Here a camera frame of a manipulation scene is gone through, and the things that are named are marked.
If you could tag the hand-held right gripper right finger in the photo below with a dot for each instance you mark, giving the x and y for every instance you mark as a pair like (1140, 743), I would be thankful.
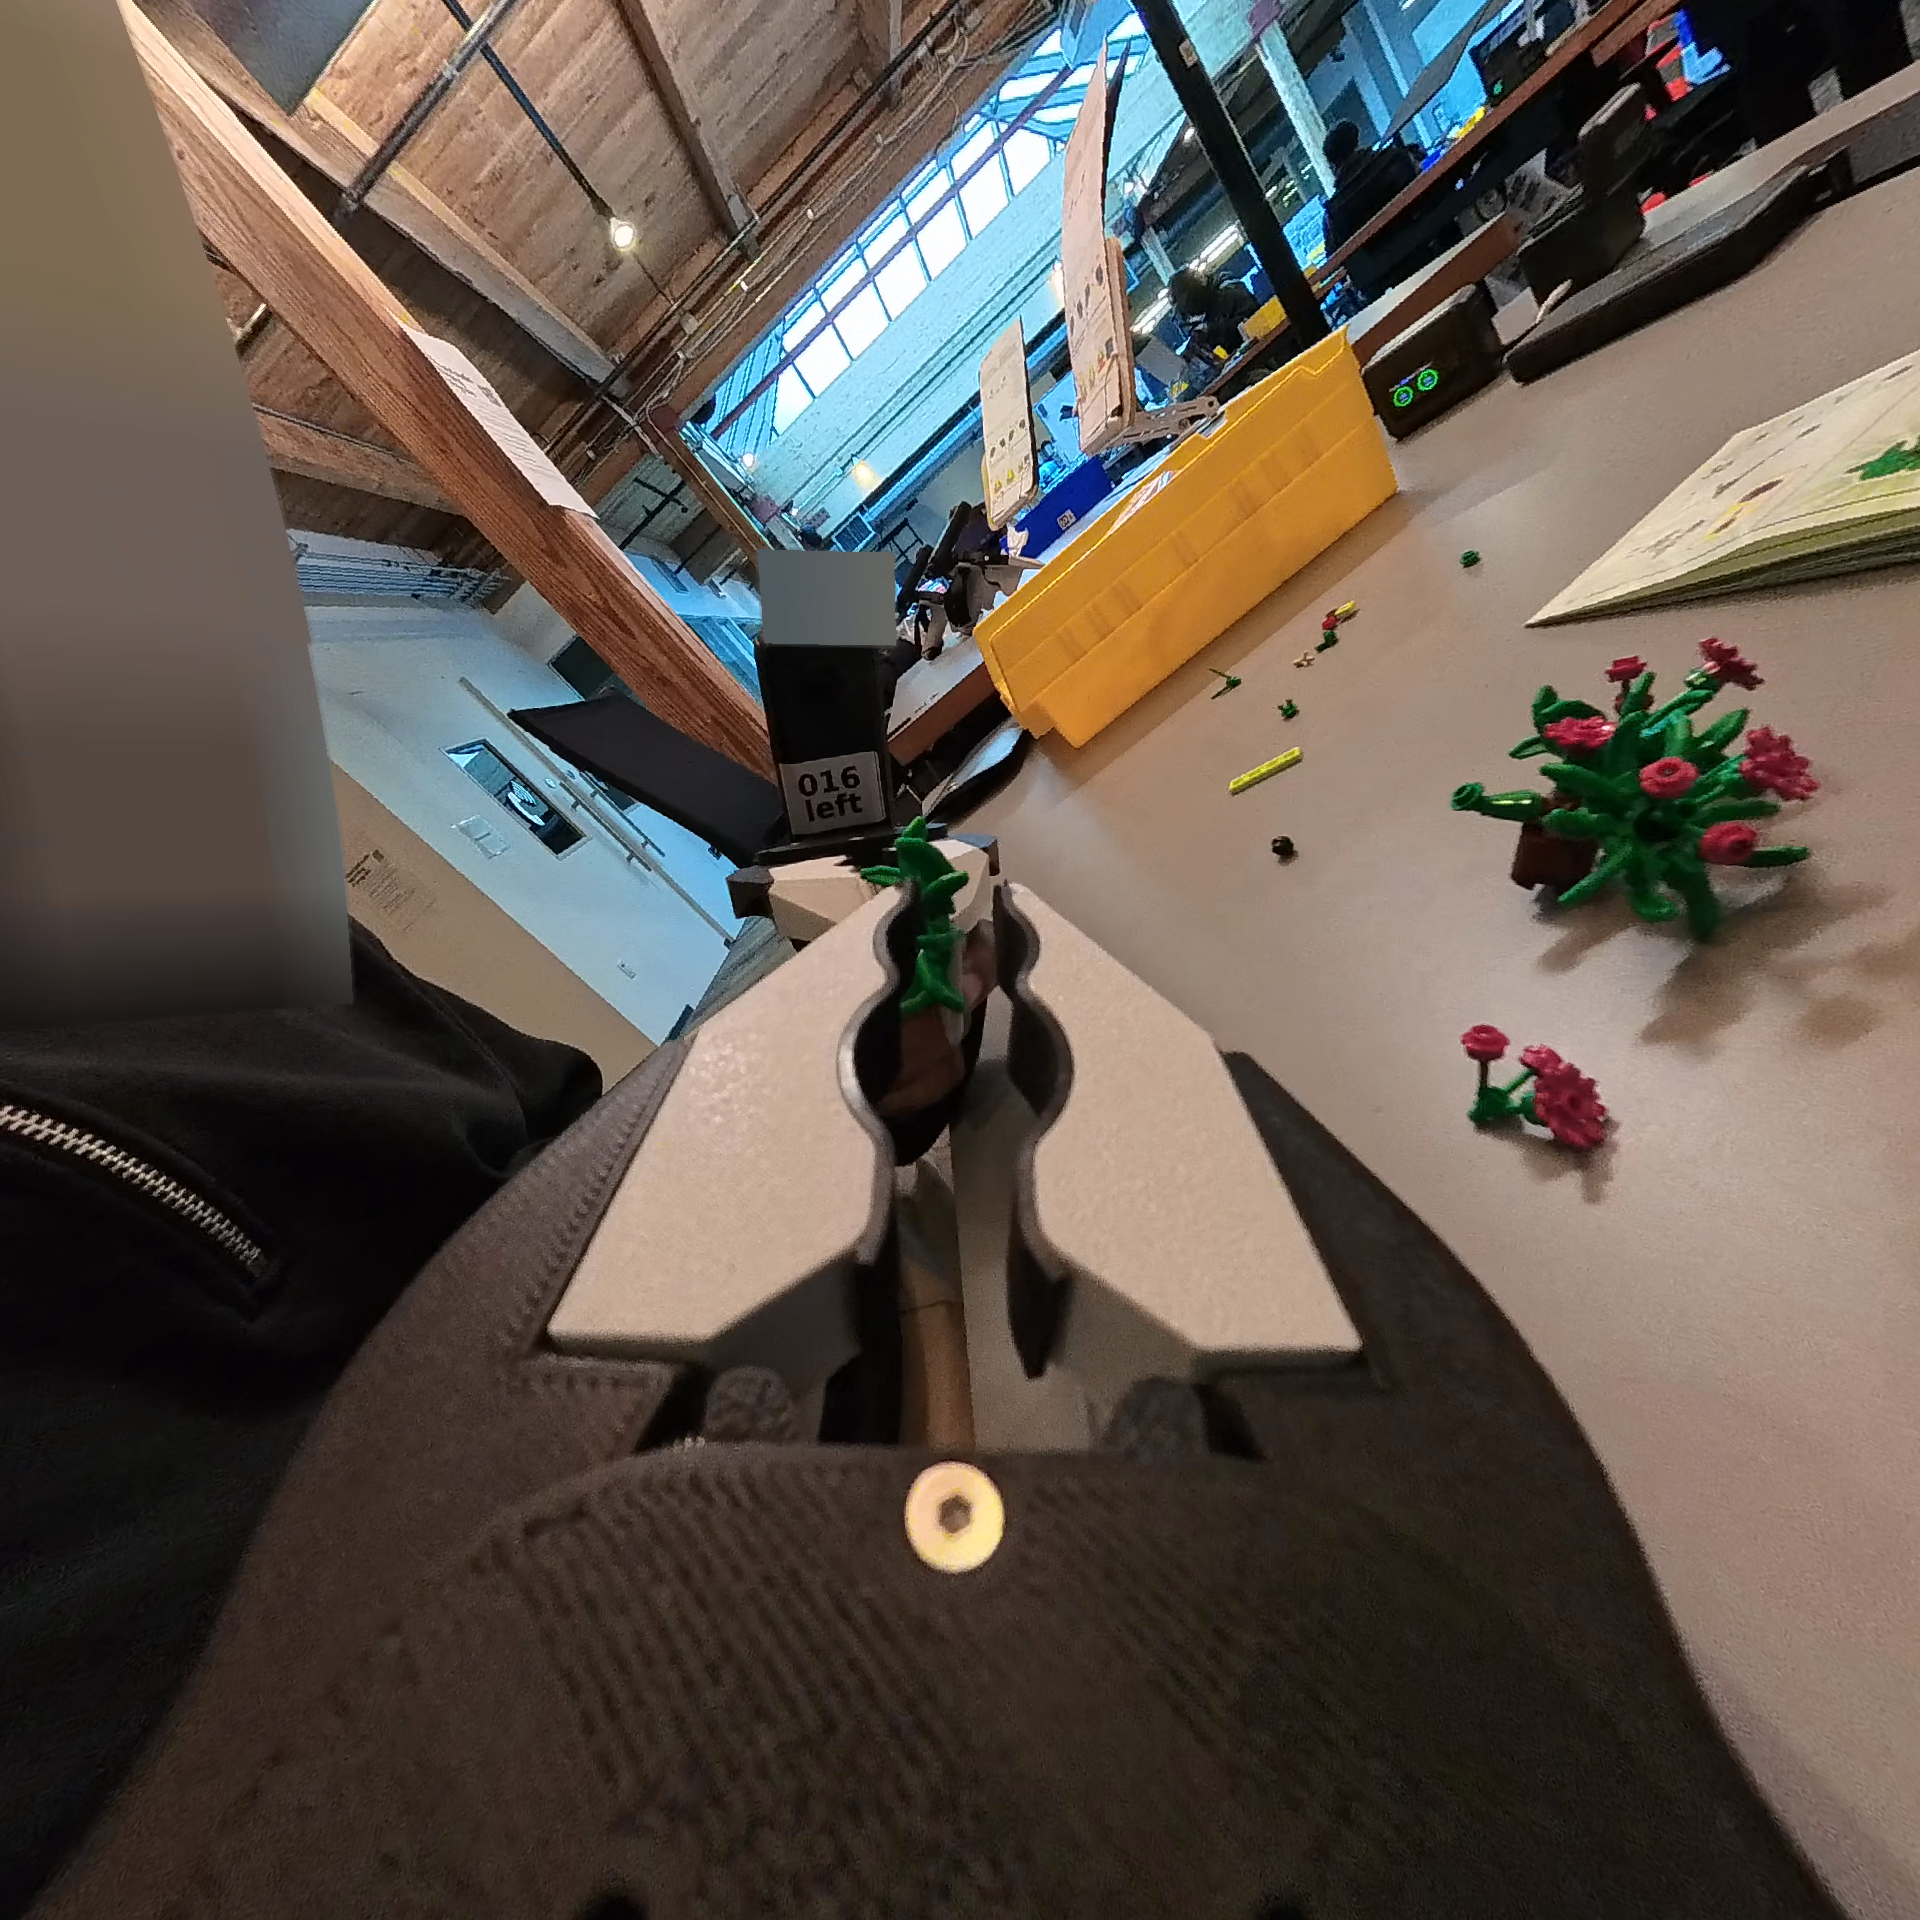
(1185, 1185)

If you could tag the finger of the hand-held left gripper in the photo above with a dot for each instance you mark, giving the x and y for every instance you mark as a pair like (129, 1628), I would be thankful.
(826, 897)
(980, 884)

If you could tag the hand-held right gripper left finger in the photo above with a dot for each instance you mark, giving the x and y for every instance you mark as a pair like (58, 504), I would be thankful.
(720, 1171)

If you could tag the green toy leaf stem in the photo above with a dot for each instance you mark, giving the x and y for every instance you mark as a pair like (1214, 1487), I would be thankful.
(932, 900)

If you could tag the pink toy flower sprig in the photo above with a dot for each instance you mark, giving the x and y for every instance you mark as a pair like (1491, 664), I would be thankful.
(1571, 1107)

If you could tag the person's left hand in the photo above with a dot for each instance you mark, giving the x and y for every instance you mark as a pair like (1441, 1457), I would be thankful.
(938, 1066)

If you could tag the wooden diagonal beam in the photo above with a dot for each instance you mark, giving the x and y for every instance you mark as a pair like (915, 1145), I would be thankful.
(674, 646)

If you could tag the black and white machine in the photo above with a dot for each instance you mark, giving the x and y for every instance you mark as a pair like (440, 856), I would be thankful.
(960, 578)

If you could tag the black flat panel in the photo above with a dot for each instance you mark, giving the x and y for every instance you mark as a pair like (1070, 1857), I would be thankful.
(644, 763)

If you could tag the person's tan trousers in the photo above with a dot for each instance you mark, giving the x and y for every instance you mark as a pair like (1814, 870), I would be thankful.
(938, 1366)

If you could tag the lime flat toy bar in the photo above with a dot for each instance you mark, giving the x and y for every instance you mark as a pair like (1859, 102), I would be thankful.
(1267, 771)

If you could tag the short printed sign board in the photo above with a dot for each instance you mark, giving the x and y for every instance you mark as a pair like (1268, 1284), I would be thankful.
(1008, 435)

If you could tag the yellow plastic bin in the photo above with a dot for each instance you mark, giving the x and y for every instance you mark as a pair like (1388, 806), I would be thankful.
(1200, 570)

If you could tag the white paper notice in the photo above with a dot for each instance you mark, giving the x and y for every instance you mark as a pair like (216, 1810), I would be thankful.
(504, 428)

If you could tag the tall printed sign board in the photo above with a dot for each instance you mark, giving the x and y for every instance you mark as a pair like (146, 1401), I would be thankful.
(1096, 299)

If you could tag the green plant with pink flowers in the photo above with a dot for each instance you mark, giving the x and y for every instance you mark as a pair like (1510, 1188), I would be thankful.
(1641, 819)

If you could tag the black steel column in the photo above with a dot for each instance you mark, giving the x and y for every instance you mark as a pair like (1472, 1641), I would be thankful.
(1218, 150)

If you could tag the black box with green lights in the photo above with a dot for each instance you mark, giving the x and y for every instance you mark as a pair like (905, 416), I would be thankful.
(1447, 338)

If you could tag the open instruction booklet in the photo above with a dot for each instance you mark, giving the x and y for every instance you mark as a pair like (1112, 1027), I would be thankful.
(1769, 494)

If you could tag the black flat case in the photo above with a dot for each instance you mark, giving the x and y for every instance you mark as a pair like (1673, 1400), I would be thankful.
(1665, 278)

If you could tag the black boxy device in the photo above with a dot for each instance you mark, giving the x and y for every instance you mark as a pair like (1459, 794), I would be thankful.
(1599, 180)

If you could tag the small dark wall window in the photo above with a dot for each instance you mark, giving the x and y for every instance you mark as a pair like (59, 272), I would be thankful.
(516, 795)

